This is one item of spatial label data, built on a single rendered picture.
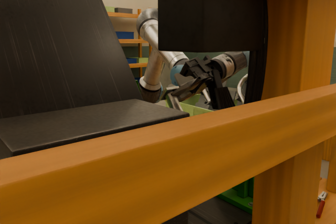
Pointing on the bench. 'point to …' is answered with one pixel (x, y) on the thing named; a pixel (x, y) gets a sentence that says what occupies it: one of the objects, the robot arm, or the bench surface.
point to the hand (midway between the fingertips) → (174, 98)
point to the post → (309, 51)
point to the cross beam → (162, 163)
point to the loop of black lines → (253, 65)
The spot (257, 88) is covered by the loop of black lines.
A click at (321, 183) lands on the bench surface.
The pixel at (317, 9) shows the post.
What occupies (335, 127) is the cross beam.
